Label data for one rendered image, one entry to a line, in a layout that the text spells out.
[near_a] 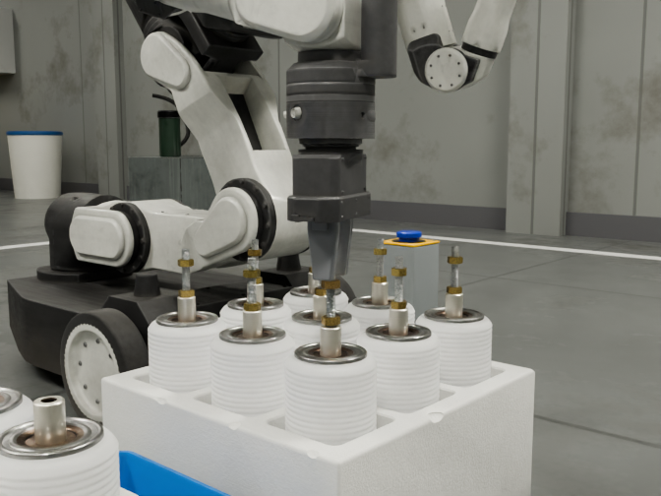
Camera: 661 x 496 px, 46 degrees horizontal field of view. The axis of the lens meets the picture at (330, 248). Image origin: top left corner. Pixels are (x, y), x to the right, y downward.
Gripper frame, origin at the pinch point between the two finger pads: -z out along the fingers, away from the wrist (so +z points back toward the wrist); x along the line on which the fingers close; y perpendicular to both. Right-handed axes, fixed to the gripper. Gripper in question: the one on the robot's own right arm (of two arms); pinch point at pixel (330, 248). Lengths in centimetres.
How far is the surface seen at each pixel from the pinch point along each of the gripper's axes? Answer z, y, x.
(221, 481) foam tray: -24.9, 10.6, -4.5
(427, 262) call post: -7.9, 1.4, 43.8
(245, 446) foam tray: -20.0, 7.0, -5.7
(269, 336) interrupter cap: -10.9, 9.0, 3.8
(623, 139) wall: 12, -19, 331
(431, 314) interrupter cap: -10.9, -5.2, 21.1
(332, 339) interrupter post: -9.2, -0.7, -0.9
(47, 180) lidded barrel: -22, 441, 447
